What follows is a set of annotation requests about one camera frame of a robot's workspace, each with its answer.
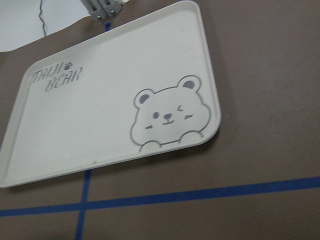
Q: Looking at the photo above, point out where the cream bear serving tray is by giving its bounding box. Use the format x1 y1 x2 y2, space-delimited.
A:
0 0 221 188

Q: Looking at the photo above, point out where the grey metal clamp bracket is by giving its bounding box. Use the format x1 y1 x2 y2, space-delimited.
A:
81 0 123 21

